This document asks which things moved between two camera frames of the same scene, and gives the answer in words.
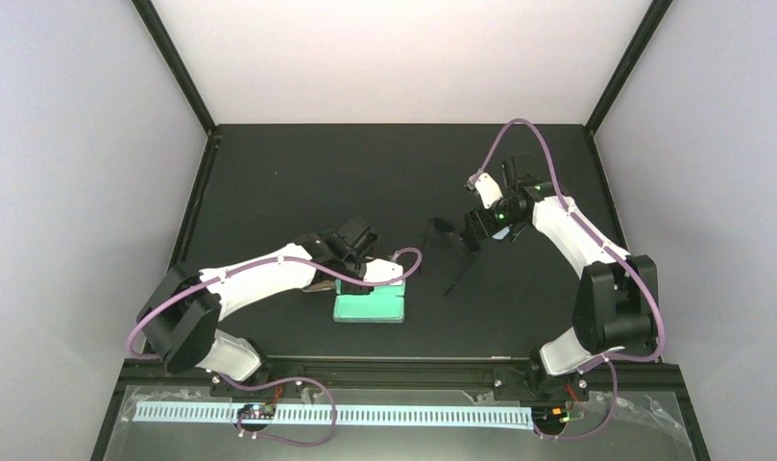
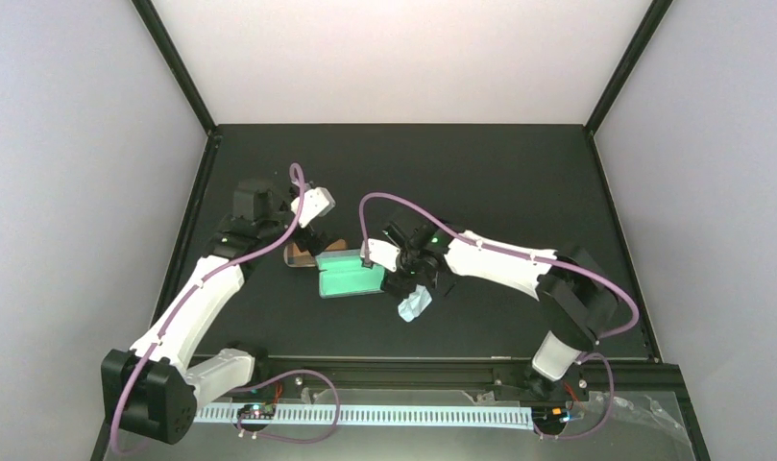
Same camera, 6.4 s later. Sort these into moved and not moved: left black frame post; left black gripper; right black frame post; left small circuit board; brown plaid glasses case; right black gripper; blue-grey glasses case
Moved: right black gripper; blue-grey glasses case; brown plaid glasses case; left black gripper
Not moved: left black frame post; right black frame post; left small circuit board
